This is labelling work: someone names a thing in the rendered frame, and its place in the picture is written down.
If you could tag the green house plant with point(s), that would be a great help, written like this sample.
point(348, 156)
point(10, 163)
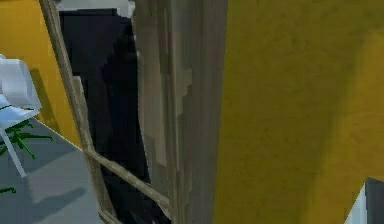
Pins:
point(20, 137)

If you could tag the white chair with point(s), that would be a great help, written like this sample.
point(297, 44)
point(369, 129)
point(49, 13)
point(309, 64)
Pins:
point(15, 86)

